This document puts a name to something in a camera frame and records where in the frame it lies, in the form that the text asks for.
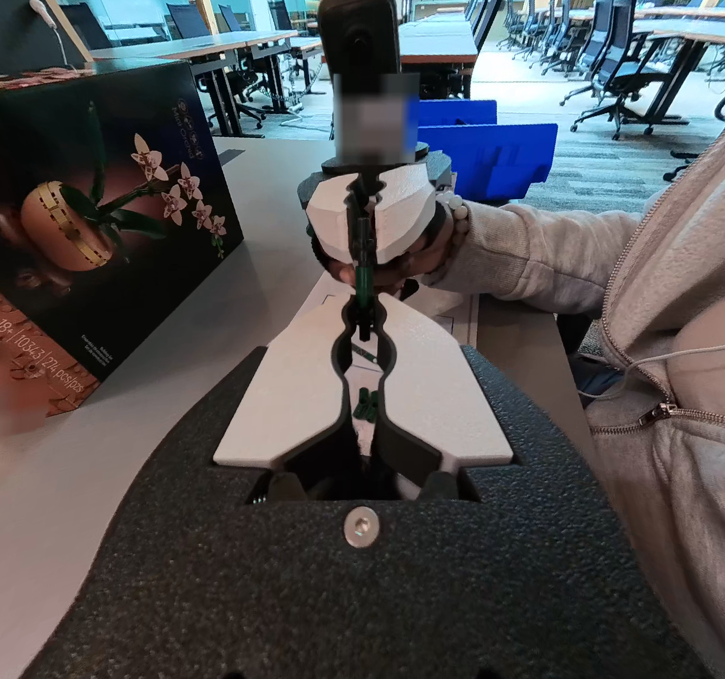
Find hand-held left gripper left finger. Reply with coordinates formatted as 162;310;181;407
212;292;356;470

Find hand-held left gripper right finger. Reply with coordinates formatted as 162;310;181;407
371;292;515;473

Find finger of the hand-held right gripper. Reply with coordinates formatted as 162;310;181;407
368;166;438;266
305;175;364;266

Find green black toy stem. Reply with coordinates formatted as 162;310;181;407
346;177;379;342

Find person's right forearm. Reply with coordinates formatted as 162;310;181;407
422;197;652;317

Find grey desk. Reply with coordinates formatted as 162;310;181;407
0;135;601;679

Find person's right hand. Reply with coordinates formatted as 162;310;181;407
317;224;455;290

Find long office table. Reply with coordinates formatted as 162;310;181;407
566;5;725;124
91;30;298;138
399;13;479;99

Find white instruction booklet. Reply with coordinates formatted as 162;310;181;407
295;271;481;459

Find blue plastic bin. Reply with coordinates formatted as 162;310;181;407
416;100;558;204

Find dark blue pants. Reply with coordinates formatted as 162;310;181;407
572;350;624;405

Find row of black office chairs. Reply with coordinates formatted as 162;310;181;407
59;0;318;130
464;0;725;181

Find dark orchid printed box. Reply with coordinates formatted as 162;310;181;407
0;60;245;416

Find white gooseneck microphone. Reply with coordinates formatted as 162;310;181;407
29;0;71;68

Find black wood-edged partition panel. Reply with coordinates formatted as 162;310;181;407
0;0;94;76

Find white bead bracelet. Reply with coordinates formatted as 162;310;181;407
433;190;472;249

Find white hoodie drawstring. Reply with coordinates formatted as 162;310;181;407
578;345;725;399

